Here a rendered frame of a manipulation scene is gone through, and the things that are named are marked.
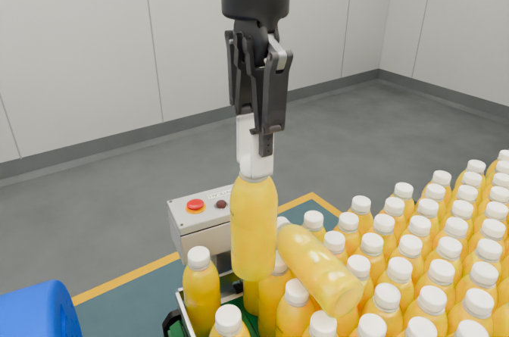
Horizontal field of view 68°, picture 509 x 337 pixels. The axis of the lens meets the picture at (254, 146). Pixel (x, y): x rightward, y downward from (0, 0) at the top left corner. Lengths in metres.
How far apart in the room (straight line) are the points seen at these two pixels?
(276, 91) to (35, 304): 0.35
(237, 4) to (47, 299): 0.39
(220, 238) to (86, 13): 2.57
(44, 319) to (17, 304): 0.05
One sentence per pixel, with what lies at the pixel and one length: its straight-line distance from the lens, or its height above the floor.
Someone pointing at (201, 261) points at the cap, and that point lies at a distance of 0.70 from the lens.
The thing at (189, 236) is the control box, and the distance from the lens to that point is 0.79.
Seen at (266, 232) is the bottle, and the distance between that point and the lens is 0.55.
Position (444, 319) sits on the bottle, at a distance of 0.72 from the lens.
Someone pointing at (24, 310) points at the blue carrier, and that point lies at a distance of 0.52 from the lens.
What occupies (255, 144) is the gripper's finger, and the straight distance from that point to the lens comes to 0.47.
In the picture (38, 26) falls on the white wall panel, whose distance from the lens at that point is 3.14.
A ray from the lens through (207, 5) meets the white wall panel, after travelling 3.53.
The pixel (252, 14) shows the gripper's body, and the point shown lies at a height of 1.52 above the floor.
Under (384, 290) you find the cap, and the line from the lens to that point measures 0.68.
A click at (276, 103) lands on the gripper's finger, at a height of 1.43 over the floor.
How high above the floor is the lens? 1.58
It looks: 28 degrees down
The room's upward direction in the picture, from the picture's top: straight up
